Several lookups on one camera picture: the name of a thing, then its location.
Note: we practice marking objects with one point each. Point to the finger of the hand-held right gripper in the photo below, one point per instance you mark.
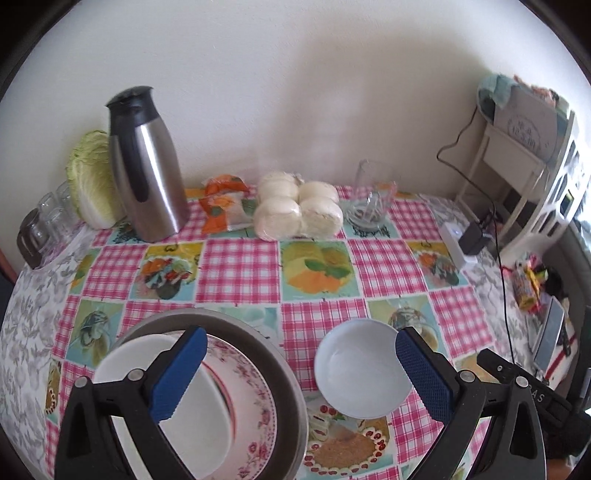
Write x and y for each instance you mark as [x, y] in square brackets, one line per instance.
[551, 399]

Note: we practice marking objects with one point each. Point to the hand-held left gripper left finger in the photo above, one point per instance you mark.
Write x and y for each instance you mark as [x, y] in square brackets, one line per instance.
[180, 374]

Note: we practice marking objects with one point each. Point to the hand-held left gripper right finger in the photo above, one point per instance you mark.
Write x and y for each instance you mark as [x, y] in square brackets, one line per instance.
[422, 374]

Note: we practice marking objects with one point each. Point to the white bowl with strawberry print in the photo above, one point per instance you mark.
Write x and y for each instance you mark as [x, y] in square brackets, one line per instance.
[121, 356]

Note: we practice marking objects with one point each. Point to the pale blue figure-print bowl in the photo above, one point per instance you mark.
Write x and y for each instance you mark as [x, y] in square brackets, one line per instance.
[355, 374]

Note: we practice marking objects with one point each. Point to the pink floral porcelain plate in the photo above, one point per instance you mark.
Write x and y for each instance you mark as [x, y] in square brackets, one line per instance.
[254, 415]

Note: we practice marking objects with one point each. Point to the large stainless steel plate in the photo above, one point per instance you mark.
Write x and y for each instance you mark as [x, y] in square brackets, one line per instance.
[287, 397]

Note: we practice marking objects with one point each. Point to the smartphone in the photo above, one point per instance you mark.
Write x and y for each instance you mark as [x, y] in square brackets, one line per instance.
[549, 332]

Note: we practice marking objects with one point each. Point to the colourful candy packet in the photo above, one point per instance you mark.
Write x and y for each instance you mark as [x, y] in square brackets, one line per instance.
[528, 286]

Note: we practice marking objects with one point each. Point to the pink checkered tablecloth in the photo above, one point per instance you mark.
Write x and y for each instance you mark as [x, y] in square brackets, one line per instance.
[240, 263]

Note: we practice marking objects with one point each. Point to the white power strip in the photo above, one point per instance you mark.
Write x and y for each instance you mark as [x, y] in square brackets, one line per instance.
[457, 244]

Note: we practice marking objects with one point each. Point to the black power adapter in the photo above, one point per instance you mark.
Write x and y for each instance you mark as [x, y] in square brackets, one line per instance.
[475, 240]

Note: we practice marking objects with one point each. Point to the white plastic shelf rack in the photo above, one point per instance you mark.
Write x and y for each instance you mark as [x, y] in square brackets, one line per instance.
[531, 230]

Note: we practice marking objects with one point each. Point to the orange snack packet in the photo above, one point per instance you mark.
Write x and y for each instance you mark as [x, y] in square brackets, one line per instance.
[221, 203]

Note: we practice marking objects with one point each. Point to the stainless steel thermos jug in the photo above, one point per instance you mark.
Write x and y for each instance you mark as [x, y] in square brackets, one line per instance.
[147, 184]

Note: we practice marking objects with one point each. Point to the small clear glass cup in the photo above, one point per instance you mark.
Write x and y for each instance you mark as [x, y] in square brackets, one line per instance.
[68, 198]
[53, 219]

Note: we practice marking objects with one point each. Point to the tall clear glass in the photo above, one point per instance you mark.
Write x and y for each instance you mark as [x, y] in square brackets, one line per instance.
[374, 177]

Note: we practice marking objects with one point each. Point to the bag of steamed buns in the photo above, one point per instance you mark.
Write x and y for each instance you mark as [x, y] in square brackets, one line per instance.
[295, 207]

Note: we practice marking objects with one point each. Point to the napa cabbage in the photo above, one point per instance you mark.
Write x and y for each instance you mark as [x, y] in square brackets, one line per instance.
[92, 184]

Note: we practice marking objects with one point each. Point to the white printed bag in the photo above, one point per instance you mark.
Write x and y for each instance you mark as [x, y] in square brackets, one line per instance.
[531, 127]

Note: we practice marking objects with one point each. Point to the green cloth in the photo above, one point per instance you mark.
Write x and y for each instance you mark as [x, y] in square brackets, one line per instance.
[496, 90]

